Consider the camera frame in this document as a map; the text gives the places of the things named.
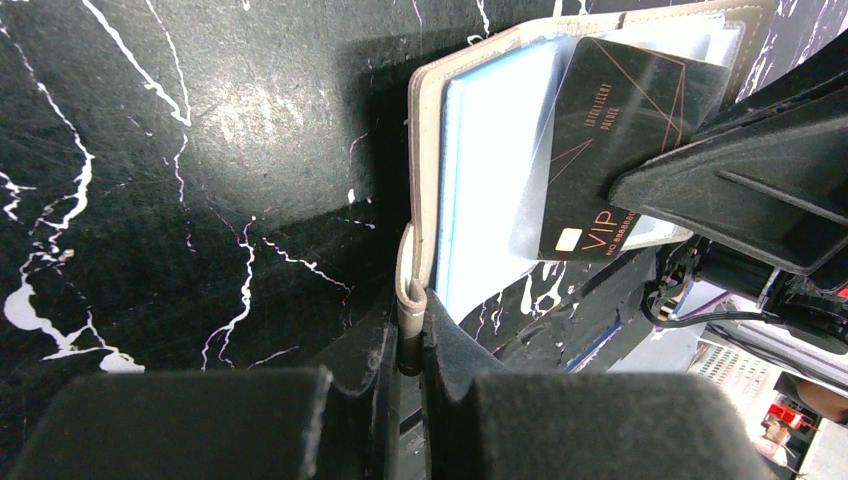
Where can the silver metal card holder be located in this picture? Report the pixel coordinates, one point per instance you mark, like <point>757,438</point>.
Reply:
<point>479,125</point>

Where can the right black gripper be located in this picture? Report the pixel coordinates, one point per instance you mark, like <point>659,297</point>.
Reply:
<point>775,190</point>

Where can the black VIP card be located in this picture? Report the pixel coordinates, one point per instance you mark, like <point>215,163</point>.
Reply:
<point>618,106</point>

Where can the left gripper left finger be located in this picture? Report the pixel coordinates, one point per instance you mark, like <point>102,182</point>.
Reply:
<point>335,417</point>

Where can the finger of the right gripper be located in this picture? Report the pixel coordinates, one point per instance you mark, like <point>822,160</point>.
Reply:
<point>823,74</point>

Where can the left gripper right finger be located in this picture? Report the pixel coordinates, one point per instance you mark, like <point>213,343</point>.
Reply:
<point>483,420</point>

